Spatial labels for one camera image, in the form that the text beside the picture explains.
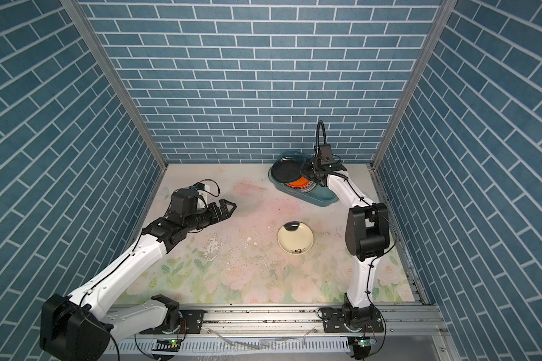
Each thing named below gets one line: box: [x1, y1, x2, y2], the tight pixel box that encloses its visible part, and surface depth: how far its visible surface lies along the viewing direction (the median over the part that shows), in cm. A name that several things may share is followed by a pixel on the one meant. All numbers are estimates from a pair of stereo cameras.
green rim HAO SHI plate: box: [289, 180, 317, 193], surface depth 109 cm
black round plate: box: [271, 156, 302, 183], surface depth 99 cm
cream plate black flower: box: [277, 221, 315, 256], surface depth 96 cm
